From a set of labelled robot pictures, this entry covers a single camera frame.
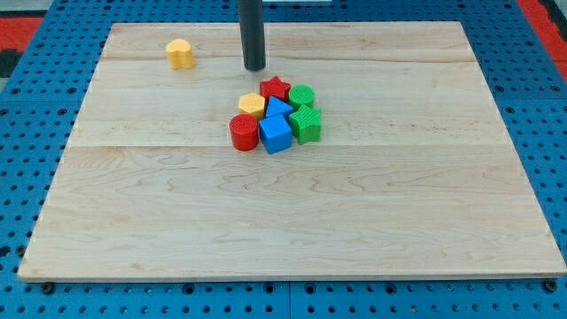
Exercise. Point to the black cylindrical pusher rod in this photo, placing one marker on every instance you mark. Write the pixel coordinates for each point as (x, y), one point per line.
(250, 13)

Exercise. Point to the yellow heart block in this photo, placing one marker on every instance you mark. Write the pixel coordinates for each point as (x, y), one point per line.
(180, 55)

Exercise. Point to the yellow hexagon block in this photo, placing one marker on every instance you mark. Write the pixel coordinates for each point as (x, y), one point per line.
(252, 104)

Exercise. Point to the red star block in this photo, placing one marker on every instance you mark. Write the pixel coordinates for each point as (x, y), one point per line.
(275, 87)

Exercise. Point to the green cylinder block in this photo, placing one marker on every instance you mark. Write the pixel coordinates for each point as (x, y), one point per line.
(301, 95)

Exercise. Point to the blue triangle block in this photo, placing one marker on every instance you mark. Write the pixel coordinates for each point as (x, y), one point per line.
(276, 107)

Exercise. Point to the red cylinder block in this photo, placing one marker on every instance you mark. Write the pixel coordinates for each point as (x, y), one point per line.
(244, 132)

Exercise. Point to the green star block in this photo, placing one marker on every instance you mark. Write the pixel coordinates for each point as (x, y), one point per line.
(306, 124)

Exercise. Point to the blue cube block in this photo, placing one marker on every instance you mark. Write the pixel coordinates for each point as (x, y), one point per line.
(275, 134)

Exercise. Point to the light wooden board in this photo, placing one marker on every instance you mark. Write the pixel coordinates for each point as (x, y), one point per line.
(415, 176)

